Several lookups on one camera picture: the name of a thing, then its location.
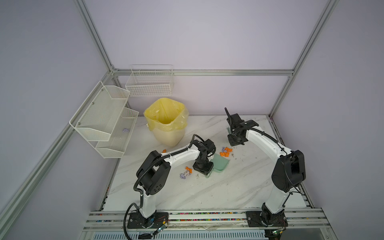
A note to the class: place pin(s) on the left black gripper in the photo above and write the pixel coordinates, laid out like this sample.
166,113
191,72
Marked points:
204,171

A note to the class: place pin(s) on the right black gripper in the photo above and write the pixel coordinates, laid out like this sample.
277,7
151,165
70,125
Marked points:
231,142

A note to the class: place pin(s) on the green plastic dustpan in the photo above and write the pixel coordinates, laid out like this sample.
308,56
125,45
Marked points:
220,164

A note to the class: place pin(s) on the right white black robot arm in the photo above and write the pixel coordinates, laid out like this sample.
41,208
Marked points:
289,171

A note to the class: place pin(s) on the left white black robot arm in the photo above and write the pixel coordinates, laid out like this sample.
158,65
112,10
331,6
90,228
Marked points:
152,176

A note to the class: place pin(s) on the orange scrap cluster centre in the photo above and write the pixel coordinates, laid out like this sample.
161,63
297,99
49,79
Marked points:
226,152

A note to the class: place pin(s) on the purple white orange scrap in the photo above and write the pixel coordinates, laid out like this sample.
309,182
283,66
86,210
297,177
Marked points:
188,171

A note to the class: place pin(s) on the bin with yellow bag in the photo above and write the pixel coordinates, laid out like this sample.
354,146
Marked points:
167,119

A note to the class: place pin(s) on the white mesh two-tier shelf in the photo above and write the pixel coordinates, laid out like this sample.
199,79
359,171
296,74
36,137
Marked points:
101,119

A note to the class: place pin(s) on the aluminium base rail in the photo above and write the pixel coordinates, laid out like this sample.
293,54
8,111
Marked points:
298,224

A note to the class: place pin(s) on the white wire basket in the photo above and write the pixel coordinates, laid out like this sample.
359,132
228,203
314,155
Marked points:
151,81

